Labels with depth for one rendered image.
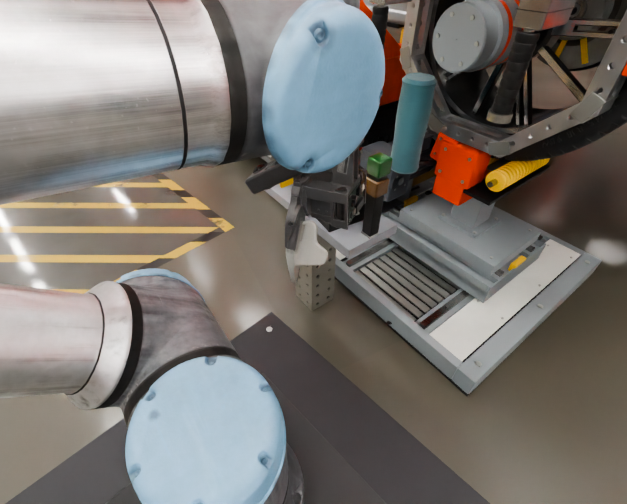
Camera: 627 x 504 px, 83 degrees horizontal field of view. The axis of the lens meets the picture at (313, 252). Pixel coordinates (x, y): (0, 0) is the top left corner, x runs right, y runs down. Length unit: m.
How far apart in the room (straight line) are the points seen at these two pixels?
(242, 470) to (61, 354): 0.21
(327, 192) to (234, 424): 0.27
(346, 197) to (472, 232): 0.96
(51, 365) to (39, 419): 0.90
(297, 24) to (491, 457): 1.10
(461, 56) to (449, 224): 0.65
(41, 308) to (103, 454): 0.46
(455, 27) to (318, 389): 0.81
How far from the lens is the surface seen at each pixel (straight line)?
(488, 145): 1.08
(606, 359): 1.52
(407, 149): 1.08
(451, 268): 1.33
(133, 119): 0.18
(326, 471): 0.65
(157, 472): 0.39
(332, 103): 0.21
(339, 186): 0.45
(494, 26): 0.91
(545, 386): 1.34
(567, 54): 1.50
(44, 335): 0.44
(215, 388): 0.41
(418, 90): 1.02
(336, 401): 0.80
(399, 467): 0.77
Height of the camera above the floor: 1.02
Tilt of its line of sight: 42 degrees down
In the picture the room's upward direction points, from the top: straight up
